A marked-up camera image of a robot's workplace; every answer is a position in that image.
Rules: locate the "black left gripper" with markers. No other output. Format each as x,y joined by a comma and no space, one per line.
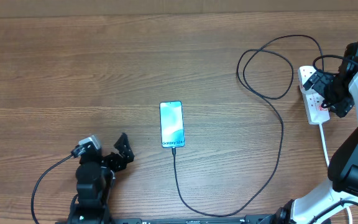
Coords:
125,153

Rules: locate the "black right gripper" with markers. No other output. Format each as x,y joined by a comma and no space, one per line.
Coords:
319,82

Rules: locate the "blue Galaxy smartphone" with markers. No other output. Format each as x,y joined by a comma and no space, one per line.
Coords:
171,124

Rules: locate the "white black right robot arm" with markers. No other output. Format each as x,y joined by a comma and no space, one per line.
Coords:
340,190

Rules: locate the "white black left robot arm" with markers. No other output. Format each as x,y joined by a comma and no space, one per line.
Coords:
96,176

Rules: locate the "white power strip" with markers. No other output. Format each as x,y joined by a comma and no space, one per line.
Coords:
314,112

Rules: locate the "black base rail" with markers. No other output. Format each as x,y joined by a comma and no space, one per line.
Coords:
248,219

